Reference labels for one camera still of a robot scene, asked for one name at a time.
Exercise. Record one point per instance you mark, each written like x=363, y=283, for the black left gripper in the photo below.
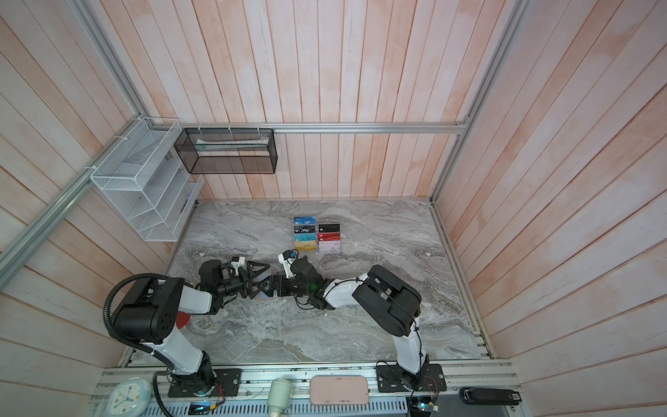
x=254, y=274

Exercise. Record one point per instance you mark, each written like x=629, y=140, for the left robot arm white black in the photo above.
x=141, y=312

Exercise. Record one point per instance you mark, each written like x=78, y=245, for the red credit card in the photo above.
x=329, y=237

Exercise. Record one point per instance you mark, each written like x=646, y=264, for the gold credit card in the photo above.
x=305, y=246

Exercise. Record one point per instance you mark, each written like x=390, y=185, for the black stapler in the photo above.
x=484, y=396

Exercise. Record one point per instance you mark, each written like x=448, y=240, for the black mesh basket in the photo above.
x=227, y=151

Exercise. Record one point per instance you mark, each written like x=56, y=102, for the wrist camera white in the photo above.
x=238, y=262
x=286, y=259

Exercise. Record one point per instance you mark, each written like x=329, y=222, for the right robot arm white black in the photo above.
x=392, y=303

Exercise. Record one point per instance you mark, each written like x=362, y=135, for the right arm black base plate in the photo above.
x=394, y=379

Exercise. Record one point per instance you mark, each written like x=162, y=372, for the pink rectangular case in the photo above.
x=339, y=390

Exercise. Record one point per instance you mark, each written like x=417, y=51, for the white analog clock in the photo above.
x=129, y=399

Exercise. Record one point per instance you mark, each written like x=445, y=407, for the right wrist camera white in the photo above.
x=286, y=259

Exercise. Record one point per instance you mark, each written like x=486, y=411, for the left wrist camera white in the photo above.
x=238, y=262

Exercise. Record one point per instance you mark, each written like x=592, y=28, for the teal credit card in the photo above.
x=306, y=237

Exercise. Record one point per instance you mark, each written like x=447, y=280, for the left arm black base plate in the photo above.
x=217, y=382

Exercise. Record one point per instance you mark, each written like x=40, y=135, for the black credit card left column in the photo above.
x=305, y=229

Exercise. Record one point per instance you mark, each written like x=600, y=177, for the black credit card right column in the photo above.
x=329, y=228

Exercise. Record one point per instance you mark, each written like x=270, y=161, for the white wire mesh shelf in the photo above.
x=147, y=182

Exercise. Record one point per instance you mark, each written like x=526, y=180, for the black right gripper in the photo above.
x=275, y=281

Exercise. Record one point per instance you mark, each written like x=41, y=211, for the black credit card column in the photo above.
x=329, y=228
x=305, y=229

